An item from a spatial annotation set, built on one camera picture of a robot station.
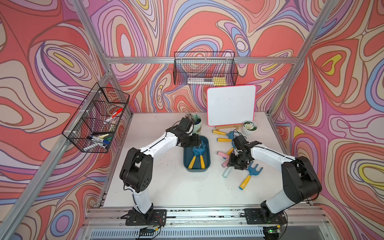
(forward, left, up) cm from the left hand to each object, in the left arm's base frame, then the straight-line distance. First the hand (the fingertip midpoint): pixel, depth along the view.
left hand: (199, 143), depth 89 cm
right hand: (-13, -20, -10) cm, 26 cm away
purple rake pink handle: (-4, -15, -7) cm, 17 cm away
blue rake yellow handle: (-1, +2, -10) cm, 10 cm away
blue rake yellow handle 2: (-14, -32, -9) cm, 36 cm away
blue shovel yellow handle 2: (-1, -20, -9) cm, 22 cm away
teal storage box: (-4, +6, -10) cm, 12 cm away
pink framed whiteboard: (+25, -22, +8) cm, 34 cm away
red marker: (+4, +45, +19) cm, 49 cm away
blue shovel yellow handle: (+14, -24, -9) cm, 29 cm away
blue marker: (-10, +48, +17) cm, 52 cm away
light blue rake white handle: (-14, -17, -10) cm, 24 cm away
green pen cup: (+17, +1, +2) cm, 17 cm away
